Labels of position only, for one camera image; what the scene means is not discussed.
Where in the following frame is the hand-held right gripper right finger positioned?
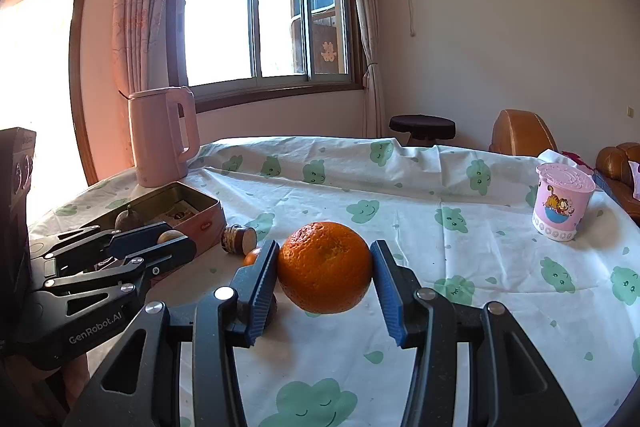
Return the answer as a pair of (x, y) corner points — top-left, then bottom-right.
(369, 239), (586, 427)

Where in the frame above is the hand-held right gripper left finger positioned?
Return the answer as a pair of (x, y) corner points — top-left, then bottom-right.
(62, 239), (281, 427)

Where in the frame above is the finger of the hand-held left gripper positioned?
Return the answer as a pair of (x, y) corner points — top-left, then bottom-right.
(30, 222), (176, 273)
(42, 234), (197, 323)

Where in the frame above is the large brown taro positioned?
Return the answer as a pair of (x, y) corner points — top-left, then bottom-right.
(115, 204), (143, 231)

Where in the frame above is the pink metal tin box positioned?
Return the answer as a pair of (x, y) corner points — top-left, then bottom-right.
(80, 181), (226, 260)

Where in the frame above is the large orange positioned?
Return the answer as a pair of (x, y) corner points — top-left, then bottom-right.
(276, 221), (374, 314)

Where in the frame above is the printed paper leaflet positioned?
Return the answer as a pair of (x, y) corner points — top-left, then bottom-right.
(150, 201), (198, 225)

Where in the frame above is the cloud print tablecloth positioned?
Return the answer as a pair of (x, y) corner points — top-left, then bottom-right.
(27, 136), (640, 427)

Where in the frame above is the pink electric kettle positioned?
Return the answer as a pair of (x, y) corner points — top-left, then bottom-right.
(128, 86), (201, 188)

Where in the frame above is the black tall box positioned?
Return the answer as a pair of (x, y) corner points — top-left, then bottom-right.
(0, 127), (37, 343)

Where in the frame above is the dark round stool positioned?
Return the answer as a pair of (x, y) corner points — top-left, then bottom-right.
(389, 114), (457, 146)

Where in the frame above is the wooden framed glass door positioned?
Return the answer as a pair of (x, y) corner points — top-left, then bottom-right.
(0, 0), (118, 228)

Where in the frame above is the pink cartoon cup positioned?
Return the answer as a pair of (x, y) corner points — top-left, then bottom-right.
(531, 163), (597, 242)

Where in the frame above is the white tissue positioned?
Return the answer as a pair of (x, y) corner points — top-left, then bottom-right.
(537, 148), (581, 168)

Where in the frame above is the wide pink floral curtain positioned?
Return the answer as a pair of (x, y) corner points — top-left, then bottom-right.
(111, 0), (196, 108)

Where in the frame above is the wooden framed sliding window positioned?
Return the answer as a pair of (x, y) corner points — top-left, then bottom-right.
(167, 0), (363, 112)

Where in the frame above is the pink floral cloth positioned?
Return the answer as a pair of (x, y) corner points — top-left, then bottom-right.
(560, 151), (596, 170)

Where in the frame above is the narrow tied pink curtain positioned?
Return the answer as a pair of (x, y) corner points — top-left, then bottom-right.
(347, 0), (383, 138)

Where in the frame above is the brown leather sofa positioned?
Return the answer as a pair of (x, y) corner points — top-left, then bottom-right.
(595, 142), (640, 225)

